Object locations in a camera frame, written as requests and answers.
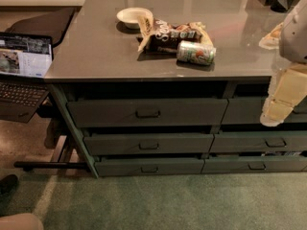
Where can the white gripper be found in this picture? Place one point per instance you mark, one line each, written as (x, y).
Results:
(295, 37)

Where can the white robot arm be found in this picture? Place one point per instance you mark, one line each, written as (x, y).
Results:
(293, 39)

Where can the snack jar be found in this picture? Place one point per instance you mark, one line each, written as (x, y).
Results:
(271, 40)

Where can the green drawer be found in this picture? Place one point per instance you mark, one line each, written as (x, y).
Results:
(249, 164)
(149, 166)
(115, 144)
(261, 141)
(147, 112)
(247, 110)

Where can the laptop stand with black bar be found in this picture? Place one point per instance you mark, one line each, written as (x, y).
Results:
(59, 138)

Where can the green cabinet frame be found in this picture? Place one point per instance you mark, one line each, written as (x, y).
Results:
(218, 89)

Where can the white bowl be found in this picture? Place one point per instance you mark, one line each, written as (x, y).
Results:
(129, 16)

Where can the black office chair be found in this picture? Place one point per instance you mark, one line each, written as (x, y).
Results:
(54, 24)

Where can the person knee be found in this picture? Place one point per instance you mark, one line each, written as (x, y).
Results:
(25, 221)

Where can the green soda can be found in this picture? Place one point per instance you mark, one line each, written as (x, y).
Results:
(196, 53)

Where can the black laptop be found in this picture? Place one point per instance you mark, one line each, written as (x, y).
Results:
(24, 61)

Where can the black shoe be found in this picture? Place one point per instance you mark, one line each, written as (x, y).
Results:
(8, 184)

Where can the brown chip bag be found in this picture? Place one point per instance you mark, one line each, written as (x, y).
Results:
(160, 36)

